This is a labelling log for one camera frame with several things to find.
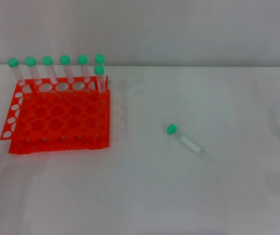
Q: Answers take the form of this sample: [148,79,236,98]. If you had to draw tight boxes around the green capped clear test tube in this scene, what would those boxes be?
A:
[59,54,75,84]
[77,54,91,83]
[25,56,42,85]
[41,55,58,84]
[94,53,106,67]
[7,57,25,85]
[93,65,106,94]

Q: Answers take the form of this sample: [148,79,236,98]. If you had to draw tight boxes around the white labelled green capped tube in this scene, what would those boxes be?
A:
[166,124,215,164]

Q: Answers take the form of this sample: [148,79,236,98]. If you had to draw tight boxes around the orange plastic test tube rack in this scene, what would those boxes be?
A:
[0,75,111,155]

